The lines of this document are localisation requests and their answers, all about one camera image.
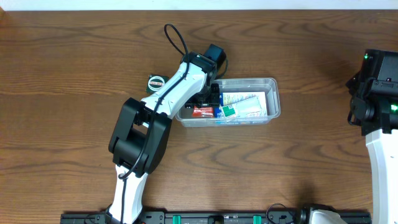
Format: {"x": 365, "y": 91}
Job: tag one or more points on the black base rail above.
{"x": 186, "y": 218}

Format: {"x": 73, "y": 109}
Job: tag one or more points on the green Zam-Buk box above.
{"x": 155, "y": 82}

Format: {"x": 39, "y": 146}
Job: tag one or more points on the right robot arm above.
{"x": 373, "y": 107}

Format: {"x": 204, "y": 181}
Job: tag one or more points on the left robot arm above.
{"x": 141, "y": 133}

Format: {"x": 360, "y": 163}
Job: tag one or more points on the white green sachet packet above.
{"x": 248, "y": 108}

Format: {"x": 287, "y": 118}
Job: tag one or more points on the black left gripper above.
{"x": 203, "y": 101}

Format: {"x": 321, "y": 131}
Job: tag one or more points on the blue fever patch box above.
{"x": 234, "y": 97}

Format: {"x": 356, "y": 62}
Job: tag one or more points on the red Panadol box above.
{"x": 203, "y": 112}

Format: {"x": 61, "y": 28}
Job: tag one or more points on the clear plastic container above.
{"x": 266, "y": 85}

